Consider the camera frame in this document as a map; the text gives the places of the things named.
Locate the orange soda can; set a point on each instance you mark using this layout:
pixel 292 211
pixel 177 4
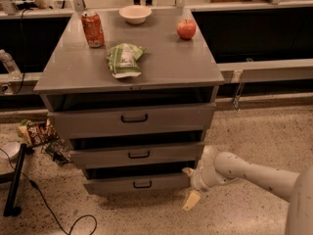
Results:
pixel 92 28

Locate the red apple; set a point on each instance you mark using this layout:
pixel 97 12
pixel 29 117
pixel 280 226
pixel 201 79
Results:
pixel 186 29

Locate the grey bottom drawer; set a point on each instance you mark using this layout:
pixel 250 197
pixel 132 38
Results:
pixel 135 183

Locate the green chip bag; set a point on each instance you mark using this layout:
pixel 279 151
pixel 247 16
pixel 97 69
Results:
pixel 122 60

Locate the dark green floor bag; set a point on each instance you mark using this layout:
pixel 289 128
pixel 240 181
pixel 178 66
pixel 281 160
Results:
pixel 57 151

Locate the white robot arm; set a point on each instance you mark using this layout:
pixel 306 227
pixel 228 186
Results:
pixel 294 187

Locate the grey top drawer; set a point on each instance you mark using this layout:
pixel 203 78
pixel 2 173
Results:
pixel 132 121

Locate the brown snack bag on floor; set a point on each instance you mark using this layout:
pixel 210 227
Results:
pixel 37 133

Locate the grey middle drawer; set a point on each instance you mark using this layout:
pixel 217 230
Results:
pixel 137 155

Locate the white round floor object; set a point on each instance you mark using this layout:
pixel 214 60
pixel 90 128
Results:
pixel 10 151

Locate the clear plastic bottle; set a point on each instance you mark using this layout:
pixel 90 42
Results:
pixel 10 65

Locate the grey drawer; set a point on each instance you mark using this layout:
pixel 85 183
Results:
pixel 137 155
pixel 132 121
pixel 135 183

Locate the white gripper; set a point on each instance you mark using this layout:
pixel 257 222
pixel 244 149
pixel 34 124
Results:
pixel 200 177

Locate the black stand leg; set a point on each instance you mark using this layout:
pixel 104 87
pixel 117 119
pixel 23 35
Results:
pixel 14 179

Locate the metal railing frame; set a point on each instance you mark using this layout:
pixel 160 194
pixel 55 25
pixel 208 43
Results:
pixel 260 70

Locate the grey drawer cabinet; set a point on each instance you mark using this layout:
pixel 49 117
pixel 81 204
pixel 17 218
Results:
pixel 137 140

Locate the white bowl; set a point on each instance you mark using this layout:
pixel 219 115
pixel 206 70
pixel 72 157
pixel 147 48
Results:
pixel 135 14

